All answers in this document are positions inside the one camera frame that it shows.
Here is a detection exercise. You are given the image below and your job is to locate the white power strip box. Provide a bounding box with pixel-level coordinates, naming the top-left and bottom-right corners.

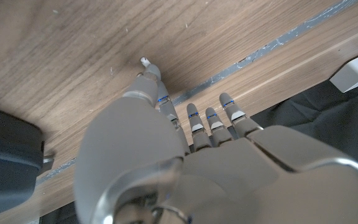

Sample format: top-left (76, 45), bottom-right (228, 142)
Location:
top-left (329, 47), bottom-right (358, 93)

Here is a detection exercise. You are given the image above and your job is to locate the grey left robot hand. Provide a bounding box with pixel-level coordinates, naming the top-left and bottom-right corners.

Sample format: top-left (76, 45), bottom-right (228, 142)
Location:
top-left (73, 63), bottom-right (358, 224)

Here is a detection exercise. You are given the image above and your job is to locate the black zip case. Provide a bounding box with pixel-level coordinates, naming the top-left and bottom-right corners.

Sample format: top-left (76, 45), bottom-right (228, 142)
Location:
top-left (0, 101), bottom-right (55, 220)

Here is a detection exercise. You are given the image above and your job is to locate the grey tape outline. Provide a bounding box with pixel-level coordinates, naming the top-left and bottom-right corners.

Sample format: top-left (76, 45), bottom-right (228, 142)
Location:
top-left (35, 0), bottom-right (358, 186)

